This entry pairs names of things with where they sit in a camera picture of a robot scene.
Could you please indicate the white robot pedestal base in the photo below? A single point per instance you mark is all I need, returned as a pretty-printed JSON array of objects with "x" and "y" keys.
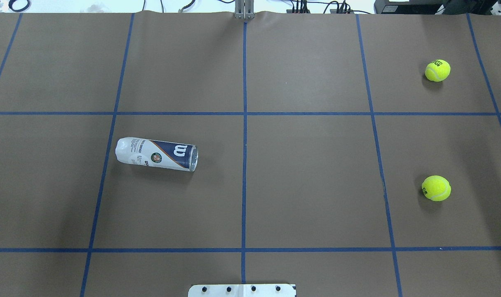
[{"x": 243, "y": 290}]

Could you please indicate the brown paper table cover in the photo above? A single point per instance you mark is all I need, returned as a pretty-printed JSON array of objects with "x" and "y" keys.
[{"x": 314, "y": 131}]

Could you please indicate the tennis ball can holder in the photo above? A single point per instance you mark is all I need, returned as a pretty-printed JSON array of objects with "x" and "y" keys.
[{"x": 159, "y": 154}]

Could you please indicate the aluminium frame post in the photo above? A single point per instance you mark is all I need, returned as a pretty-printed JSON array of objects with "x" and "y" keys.
[{"x": 244, "y": 9}]

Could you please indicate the yellow tennis ball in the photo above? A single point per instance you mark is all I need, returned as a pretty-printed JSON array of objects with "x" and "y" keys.
[
  {"x": 437, "y": 70},
  {"x": 436, "y": 188}
]

